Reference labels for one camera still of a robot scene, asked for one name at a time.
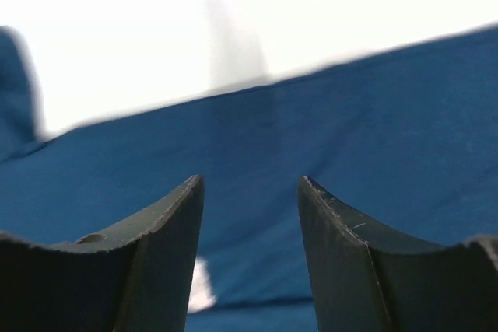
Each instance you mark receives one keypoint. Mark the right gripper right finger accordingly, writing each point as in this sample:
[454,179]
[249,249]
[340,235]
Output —
[367,276]

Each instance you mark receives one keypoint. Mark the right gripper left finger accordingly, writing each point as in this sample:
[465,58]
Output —
[134,275]

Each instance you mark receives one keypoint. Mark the navy blue t shirt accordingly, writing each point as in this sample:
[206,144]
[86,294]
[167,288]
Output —
[408,138]

